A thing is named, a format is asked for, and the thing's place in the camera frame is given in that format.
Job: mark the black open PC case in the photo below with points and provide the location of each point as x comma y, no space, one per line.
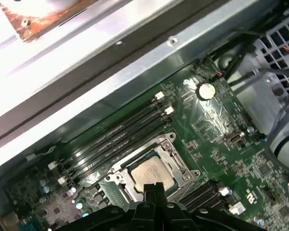
135,72

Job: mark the metal socket cover frame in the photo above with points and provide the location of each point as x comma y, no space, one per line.
169,148

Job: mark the silver board connector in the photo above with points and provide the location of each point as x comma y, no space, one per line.
233,138

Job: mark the black RAM slot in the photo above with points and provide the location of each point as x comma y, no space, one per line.
110,149
210,201
110,127
110,138
214,206
110,158
207,195
202,188

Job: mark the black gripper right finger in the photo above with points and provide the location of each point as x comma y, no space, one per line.
183,221

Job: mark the round silver coin battery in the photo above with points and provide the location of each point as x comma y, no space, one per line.
206,91

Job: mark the CPU socket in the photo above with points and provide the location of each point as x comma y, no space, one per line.
115,190

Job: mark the silver square CPU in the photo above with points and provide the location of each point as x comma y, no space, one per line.
151,172

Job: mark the small silver capacitor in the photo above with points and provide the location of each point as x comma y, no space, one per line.
257,220
43,183
47,189
78,205

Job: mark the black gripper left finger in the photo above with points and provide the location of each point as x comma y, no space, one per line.
110,219

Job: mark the white fan connector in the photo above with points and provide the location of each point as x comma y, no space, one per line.
237,208

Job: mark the silver metal drive cage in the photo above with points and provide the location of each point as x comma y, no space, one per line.
255,101

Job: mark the green motherboard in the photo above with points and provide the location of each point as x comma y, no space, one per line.
207,134

